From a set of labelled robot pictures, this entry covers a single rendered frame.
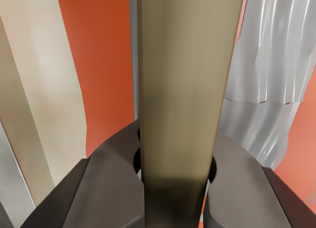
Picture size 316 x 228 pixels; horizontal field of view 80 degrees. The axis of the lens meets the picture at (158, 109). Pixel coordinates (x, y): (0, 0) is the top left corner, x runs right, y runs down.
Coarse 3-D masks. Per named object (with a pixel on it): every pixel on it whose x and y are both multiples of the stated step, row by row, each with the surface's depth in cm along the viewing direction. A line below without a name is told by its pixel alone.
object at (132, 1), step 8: (136, 0) 11; (136, 8) 11; (136, 16) 11; (136, 24) 11; (136, 32) 11; (136, 40) 12; (136, 48) 12; (136, 56) 12; (136, 64) 12; (136, 72) 12; (136, 80) 13; (136, 88) 13; (136, 96) 13; (136, 104) 14; (136, 112) 14
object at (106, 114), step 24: (96, 96) 18; (120, 96) 18; (96, 120) 19; (120, 120) 19; (312, 120) 18; (96, 144) 20; (288, 144) 19; (312, 144) 19; (288, 168) 21; (312, 168) 20
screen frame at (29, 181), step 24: (0, 24) 15; (0, 48) 15; (0, 72) 15; (0, 96) 15; (24, 96) 18; (0, 120) 15; (24, 120) 18; (0, 144) 16; (24, 144) 18; (0, 168) 18; (24, 168) 18; (48, 168) 22; (0, 192) 19; (24, 192) 19; (48, 192) 22; (24, 216) 21
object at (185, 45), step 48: (144, 0) 5; (192, 0) 5; (240, 0) 5; (144, 48) 6; (192, 48) 5; (144, 96) 6; (192, 96) 6; (144, 144) 7; (192, 144) 7; (144, 192) 8; (192, 192) 8
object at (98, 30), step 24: (72, 0) 14; (96, 0) 14; (120, 0) 14; (72, 24) 15; (96, 24) 15; (120, 24) 15; (240, 24) 14; (72, 48) 16; (96, 48) 16; (120, 48) 16; (96, 72) 17; (120, 72) 17; (312, 72) 16; (312, 96) 17
